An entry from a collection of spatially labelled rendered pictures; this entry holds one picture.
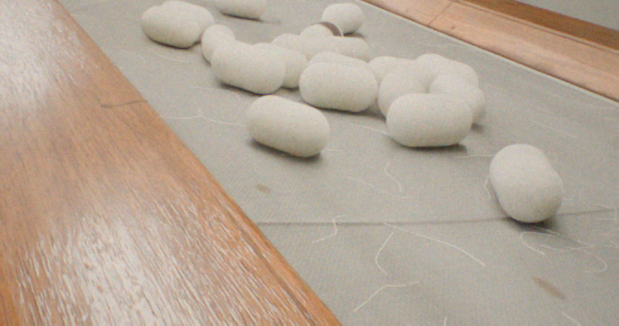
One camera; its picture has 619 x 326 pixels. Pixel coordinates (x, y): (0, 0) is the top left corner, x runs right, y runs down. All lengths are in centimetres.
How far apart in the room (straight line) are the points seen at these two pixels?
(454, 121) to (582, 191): 5
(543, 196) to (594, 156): 11
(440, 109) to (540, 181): 6
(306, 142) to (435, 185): 5
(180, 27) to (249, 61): 7
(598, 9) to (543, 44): 236
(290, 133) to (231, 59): 8
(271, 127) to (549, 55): 29
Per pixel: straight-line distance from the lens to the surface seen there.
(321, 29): 39
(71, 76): 23
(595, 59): 49
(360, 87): 31
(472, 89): 33
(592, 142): 36
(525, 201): 23
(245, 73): 31
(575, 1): 294
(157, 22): 38
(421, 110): 28
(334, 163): 25
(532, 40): 52
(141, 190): 16
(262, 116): 25
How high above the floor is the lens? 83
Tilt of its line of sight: 21 degrees down
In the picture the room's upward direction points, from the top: 10 degrees clockwise
